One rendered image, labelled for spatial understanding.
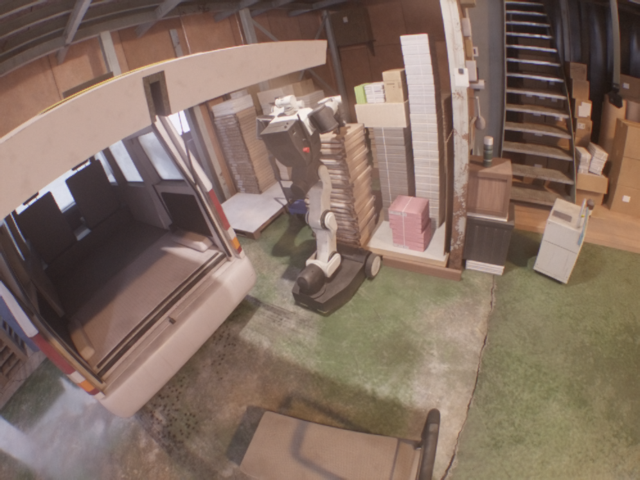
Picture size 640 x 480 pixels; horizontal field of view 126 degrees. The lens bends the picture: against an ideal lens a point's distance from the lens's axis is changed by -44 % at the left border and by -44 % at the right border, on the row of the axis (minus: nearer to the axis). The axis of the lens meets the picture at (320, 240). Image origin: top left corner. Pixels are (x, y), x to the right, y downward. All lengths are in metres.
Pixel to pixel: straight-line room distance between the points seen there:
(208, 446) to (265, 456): 0.52
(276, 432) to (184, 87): 1.52
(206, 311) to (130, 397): 0.75
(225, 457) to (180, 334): 0.81
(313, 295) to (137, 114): 1.82
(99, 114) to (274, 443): 1.53
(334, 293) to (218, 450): 1.34
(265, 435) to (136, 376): 0.81
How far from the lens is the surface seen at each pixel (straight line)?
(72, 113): 0.48
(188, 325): 1.88
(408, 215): 2.32
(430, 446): 0.94
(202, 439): 2.05
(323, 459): 1.53
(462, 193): 2.04
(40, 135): 0.47
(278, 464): 1.58
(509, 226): 2.22
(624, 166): 3.79
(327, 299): 2.09
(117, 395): 1.91
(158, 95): 0.55
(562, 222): 2.34
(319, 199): 1.96
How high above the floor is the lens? 1.67
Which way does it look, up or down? 34 degrees down
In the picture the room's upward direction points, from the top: 14 degrees counter-clockwise
